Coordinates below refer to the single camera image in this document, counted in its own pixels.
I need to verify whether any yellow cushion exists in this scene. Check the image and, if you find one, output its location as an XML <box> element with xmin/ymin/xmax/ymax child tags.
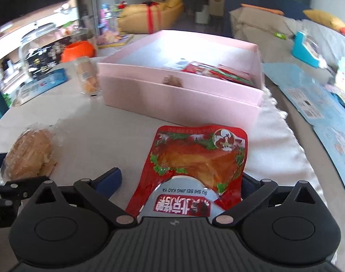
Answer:
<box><xmin>302</xmin><ymin>9</ymin><xmax>345</xmax><ymax>32</ymax></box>

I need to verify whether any blue rabbit print card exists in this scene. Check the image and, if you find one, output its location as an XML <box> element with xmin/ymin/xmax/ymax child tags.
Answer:
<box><xmin>313</xmin><ymin>120</ymin><xmax>345</xmax><ymax>198</ymax></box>

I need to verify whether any blue white snack packet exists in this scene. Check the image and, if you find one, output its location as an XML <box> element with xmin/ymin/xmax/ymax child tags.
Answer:
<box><xmin>13</xmin><ymin>68</ymin><xmax>69</xmax><ymax>106</ymax></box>

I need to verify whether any red ribbon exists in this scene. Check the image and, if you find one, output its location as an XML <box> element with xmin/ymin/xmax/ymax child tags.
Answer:
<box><xmin>142</xmin><ymin>2</ymin><xmax>162</xmax><ymax>34</ymax></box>

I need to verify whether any yellow red snack packet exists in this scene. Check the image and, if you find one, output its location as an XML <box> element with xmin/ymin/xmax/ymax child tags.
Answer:
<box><xmin>209</xmin><ymin>65</ymin><xmax>256</xmax><ymax>88</ymax></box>

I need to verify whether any pink plush toy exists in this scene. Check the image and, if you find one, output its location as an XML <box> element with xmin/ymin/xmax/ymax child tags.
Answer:
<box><xmin>97</xmin><ymin>31</ymin><xmax>120</xmax><ymax>45</ymax></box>

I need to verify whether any yellow sofa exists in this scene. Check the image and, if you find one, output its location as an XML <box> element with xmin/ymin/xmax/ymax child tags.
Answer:
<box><xmin>118</xmin><ymin>0</ymin><xmax>185</xmax><ymax>34</ymax></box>

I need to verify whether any white printed snack packet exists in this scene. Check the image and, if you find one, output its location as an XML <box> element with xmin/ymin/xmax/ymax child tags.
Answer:
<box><xmin>163</xmin><ymin>58</ymin><xmax>190</xmax><ymax>69</ymax></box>

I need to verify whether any small clear snack packet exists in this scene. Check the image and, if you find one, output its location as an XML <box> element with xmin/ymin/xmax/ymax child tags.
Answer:
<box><xmin>73</xmin><ymin>56</ymin><xmax>103</xmax><ymax>97</ymax></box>

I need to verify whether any glass jar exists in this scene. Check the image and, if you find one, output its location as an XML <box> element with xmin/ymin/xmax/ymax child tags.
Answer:
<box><xmin>18</xmin><ymin>23</ymin><xmax>63</xmax><ymax>73</ymax></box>

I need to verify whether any beige blanket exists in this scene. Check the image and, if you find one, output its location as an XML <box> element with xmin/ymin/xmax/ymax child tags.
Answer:
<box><xmin>228</xmin><ymin>7</ymin><xmax>345</xmax><ymax>71</ymax></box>

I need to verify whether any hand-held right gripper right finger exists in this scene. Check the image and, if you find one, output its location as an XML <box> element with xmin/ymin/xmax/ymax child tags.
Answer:
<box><xmin>211</xmin><ymin>173</ymin><xmax>316</xmax><ymax>228</ymax></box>

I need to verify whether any teal toy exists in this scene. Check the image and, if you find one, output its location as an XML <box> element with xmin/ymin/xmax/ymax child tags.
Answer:
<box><xmin>292</xmin><ymin>31</ymin><xmax>328</xmax><ymax>69</ymax></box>

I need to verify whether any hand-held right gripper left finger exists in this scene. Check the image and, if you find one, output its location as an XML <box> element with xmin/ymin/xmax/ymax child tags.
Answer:
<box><xmin>30</xmin><ymin>168</ymin><xmax>135</xmax><ymax>228</ymax></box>

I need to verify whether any orange cushion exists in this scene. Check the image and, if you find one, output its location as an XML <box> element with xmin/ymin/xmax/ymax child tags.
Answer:
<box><xmin>242</xmin><ymin>3</ymin><xmax>284</xmax><ymax>16</ymax></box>

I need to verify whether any pink cardboard box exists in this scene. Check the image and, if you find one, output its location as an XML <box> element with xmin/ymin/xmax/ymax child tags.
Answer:
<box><xmin>97</xmin><ymin>29</ymin><xmax>265</xmax><ymax>134</ymax></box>

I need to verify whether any beige chair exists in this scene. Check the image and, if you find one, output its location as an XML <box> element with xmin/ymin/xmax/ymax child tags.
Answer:
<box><xmin>209</xmin><ymin>0</ymin><xmax>226</xmax><ymax>26</ymax></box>

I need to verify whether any red roast duck packet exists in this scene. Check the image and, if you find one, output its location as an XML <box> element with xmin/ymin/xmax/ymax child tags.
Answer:
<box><xmin>125</xmin><ymin>124</ymin><xmax>248</xmax><ymax>219</ymax></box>

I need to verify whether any orange cup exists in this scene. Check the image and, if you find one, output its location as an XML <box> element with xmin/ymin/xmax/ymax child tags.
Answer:
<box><xmin>60</xmin><ymin>41</ymin><xmax>95</xmax><ymax>63</ymax></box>

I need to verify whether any pink bottle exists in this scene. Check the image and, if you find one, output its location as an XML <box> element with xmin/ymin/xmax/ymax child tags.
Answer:
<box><xmin>98</xmin><ymin>4</ymin><xmax>112</xmax><ymax>35</ymax></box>

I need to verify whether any blue printed card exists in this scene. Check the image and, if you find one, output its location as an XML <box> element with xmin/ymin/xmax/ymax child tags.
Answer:
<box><xmin>283</xmin><ymin>86</ymin><xmax>345</xmax><ymax>119</ymax></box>

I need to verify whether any bread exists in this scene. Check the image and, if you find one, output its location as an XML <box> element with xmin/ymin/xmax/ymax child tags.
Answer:
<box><xmin>0</xmin><ymin>123</ymin><xmax>58</xmax><ymax>181</ymax></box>

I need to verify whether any black printed box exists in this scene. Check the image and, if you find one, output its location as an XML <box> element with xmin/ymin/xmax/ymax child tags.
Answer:
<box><xmin>24</xmin><ymin>36</ymin><xmax>64</xmax><ymax>80</ymax></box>

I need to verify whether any white cloth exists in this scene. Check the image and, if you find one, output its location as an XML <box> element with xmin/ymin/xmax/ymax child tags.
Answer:
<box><xmin>256</xmin><ymin>87</ymin><xmax>329</xmax><ymax>206</ymax></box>

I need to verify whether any light blue printed sheet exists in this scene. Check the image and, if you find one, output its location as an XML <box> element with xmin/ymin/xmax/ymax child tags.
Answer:
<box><xmin>262</xmin><ymin>62</ymin><xmax>345</xmax><ymax>125</ymax></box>

